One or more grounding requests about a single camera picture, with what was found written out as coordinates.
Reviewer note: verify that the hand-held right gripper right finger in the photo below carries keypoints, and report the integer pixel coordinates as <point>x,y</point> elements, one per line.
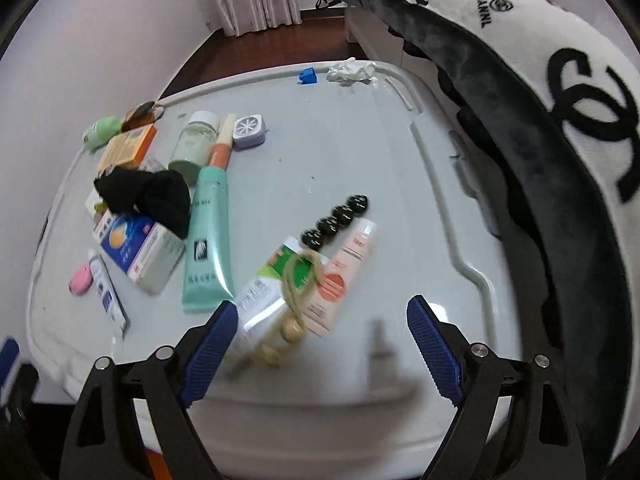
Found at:
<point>435,355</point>

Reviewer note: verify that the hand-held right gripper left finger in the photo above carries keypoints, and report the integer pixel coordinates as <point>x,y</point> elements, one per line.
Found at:
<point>210,355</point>

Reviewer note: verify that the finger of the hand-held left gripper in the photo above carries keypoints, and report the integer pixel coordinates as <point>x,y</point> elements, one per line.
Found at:
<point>7,362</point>

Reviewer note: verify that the beige beaded hair clip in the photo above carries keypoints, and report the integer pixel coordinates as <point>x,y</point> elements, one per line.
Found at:
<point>292,332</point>

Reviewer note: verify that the orange plastic basin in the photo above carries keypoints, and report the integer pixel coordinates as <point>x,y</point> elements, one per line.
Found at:
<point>157,465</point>

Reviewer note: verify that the pink round nail clipper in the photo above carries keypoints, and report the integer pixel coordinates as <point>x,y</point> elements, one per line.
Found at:
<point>80,280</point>

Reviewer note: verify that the teal cream tube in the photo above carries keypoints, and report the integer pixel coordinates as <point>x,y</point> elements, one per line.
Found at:
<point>207,245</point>

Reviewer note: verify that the white ointment tube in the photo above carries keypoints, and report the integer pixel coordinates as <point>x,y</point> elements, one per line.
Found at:
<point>107,292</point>

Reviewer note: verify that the pink cream tube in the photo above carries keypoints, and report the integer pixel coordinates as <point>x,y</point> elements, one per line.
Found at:
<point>345,275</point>

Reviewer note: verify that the blue white medicine box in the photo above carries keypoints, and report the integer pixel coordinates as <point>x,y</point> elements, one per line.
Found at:
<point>142,252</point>

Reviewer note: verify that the black beaded hair clip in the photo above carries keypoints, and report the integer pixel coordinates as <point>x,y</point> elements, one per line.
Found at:
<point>335,222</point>

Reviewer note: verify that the small white box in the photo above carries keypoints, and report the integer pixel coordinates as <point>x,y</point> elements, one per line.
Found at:
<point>92,207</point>

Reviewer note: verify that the orange white lip balm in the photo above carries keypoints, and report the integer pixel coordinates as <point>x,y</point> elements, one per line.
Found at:
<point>222,147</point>

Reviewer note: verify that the white lidded jar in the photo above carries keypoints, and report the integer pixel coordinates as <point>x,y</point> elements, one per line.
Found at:
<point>195,147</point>

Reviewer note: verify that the yellow cardboard box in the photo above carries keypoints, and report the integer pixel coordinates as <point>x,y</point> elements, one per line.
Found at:
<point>127,149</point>

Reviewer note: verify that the white plastic storage lid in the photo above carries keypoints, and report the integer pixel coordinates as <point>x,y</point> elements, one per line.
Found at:
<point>325,160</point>

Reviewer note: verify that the lavender square container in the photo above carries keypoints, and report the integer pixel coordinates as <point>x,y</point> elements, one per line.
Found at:
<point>248,132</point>

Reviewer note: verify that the small green lotion bottle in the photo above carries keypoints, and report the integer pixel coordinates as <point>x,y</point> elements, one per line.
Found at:
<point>102,131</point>

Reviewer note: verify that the small blue clip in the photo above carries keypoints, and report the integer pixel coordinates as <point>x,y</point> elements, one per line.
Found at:
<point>308,76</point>

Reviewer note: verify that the crumpled white tissue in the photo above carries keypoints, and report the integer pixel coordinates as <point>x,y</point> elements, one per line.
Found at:
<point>350,71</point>

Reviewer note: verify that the white bed frame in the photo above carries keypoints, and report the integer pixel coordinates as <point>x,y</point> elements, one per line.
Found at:
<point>370,35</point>

